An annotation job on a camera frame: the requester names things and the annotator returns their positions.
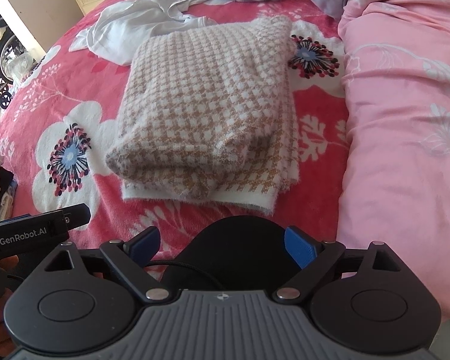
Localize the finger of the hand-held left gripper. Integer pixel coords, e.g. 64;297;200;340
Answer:
61;202;92;232

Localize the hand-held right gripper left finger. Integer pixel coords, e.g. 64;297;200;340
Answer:
35;226;174;305

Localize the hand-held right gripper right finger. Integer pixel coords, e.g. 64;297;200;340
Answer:
272;226;414;305

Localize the beige houndstooth cardigan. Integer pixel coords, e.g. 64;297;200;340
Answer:
105;15;301;219

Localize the cream knitted folded garment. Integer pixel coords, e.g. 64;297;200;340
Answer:
0;191;17;220

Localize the black folded garment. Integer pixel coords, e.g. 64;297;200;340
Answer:
0;167;17;196

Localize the pink grey floral quilt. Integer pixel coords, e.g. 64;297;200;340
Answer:
284;0;450;325

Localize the black wheelchair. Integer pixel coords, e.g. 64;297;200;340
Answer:
0;0;28;122

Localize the white shirt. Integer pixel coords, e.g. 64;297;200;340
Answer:
68;0;221;67

